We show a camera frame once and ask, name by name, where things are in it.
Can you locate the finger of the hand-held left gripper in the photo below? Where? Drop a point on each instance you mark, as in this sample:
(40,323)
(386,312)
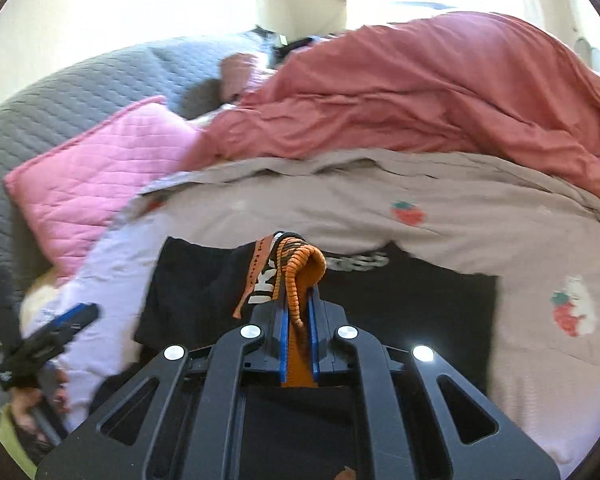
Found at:
(2,305)
(72,317)

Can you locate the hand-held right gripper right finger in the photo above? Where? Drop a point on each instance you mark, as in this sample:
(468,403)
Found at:
(314,345)

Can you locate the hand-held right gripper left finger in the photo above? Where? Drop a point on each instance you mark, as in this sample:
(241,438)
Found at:
(282,345)

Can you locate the orange knitted garment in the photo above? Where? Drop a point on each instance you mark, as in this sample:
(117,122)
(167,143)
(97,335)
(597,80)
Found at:
(307,270)

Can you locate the black t-shirt with white print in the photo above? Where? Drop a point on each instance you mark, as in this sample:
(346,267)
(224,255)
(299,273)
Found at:
(430,310)

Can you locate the person's left hand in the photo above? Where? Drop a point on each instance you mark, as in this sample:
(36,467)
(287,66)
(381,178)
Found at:
(26,401)

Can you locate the yellow-green cloth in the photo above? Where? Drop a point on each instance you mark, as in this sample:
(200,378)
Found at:
(15,440)

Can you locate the beige strawberry print bed sheet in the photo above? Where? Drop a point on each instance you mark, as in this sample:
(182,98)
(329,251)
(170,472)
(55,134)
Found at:
(330,200)

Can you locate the pink quilted pillow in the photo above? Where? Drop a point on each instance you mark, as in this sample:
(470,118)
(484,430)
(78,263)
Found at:
(95,170)

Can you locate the grey quilted headboard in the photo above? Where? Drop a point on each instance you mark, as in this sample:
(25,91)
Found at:
(55,95)

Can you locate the pale pink cloth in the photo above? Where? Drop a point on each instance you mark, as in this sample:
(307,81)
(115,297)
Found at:
(237,77)

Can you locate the red duvet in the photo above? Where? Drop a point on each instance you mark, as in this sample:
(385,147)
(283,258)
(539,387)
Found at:
(430,85)

